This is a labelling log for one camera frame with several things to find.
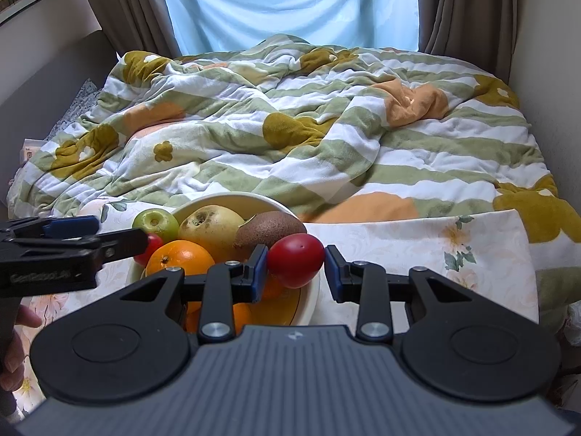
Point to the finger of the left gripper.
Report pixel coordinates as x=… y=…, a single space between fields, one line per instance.
x=59 y=238

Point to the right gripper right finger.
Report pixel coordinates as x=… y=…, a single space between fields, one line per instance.
x=370 y=287

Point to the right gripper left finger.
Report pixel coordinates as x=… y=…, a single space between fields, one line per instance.
x=224 y=285

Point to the large orange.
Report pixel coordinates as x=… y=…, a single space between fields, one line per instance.
x=241 y=317

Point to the yellow pear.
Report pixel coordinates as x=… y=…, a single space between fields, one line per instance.
x=214 y=228

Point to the brown kiwi with sticker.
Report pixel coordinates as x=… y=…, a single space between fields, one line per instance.
x=267 y=228

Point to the red cherry tomato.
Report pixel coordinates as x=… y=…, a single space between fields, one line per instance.
x=154 y=243
x=296 y=259

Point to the small green apple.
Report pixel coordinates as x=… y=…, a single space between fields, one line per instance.
x=159 y=222

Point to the small mandarin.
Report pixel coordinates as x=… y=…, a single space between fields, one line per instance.
x=273 y=288

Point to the person's hand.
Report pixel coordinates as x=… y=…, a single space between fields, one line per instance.
x=12 y=368

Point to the small white box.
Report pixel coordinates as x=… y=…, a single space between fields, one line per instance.
x=29 y=148

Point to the grey headboard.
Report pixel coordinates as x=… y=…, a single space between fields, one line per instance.
x=32 y=110

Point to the patterned grey pillow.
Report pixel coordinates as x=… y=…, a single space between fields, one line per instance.
x=83 y=101

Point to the striped floral duvet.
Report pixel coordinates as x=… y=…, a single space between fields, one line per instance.
x=335 y=134

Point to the white plastic bag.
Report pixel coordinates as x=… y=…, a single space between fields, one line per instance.
x=572 y=326

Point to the left brown curtain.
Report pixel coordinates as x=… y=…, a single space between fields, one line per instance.
x=137 y=25

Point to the brown curtain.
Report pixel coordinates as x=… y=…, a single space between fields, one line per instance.
x=137 y=25
x=482 y=32

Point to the light blue window sheet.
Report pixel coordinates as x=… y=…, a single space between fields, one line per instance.
x=228 y=25

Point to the right brown curtain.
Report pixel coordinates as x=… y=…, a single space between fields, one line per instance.
x=482 y=32

